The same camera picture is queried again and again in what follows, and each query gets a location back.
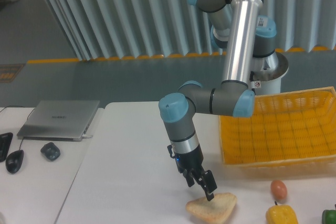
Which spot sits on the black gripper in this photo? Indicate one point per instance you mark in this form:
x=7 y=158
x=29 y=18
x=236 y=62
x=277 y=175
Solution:
x=192 y=162

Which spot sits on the triangular toasted bread slice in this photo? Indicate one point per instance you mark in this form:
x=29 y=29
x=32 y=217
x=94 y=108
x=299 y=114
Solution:
x=218 y=210

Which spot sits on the yellow wicker basket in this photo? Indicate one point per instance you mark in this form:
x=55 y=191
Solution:
x=287 y=128

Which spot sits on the white laptop cable plug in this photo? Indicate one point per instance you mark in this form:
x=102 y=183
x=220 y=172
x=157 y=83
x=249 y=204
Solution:
x=85 y=136

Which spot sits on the black keyboard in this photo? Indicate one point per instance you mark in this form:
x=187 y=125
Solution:
x=5 y=142

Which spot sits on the silver laptop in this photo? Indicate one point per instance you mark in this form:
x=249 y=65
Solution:
x=61 y=120

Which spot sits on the yellow bell pepper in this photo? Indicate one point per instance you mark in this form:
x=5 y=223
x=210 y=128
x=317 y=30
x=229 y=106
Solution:
x=281 y=214

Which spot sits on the black earbud case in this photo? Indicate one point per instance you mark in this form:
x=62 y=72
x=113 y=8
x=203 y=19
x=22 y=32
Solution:
x=50 y=151

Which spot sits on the brown egg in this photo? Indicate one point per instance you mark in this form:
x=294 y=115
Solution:
x=278 y=190

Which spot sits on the black computer mouse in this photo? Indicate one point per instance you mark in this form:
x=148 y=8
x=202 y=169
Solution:
x=14 y=161

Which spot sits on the green bell pepper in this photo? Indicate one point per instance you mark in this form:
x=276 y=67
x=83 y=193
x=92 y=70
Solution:
x=328 y=216

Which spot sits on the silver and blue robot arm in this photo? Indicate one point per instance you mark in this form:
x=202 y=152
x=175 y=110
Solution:
x=234 y=28

